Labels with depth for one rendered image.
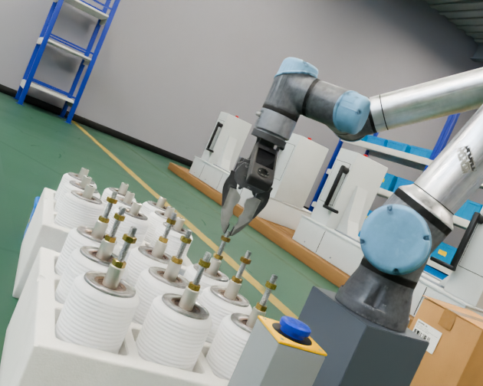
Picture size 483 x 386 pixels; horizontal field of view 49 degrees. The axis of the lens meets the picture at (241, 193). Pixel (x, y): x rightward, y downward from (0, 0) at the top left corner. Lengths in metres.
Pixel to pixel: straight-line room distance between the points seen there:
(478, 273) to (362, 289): 1.76
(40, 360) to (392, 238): 0.56
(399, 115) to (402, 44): 8.42
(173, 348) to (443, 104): 0.68
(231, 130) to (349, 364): 4.57
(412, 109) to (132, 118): 6.45
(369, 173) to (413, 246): 2.82
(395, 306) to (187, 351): 0.45
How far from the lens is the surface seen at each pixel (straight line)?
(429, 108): 1.11
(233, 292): 0.95
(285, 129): 1.02
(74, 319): 0.76
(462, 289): 2.82
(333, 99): 1.00
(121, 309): 0.74
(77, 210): 1.26
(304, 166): 4.27
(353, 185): 3.66
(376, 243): 0.92
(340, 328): 1.05
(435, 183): 0.94
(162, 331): 0.78
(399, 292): 1.07
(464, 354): 1.80
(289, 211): 4.30
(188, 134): 7.66
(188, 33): 7.56
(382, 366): 1.08
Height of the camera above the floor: 0.50
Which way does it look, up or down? 4 degrees down
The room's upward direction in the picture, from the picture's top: 24 degrees clockwise
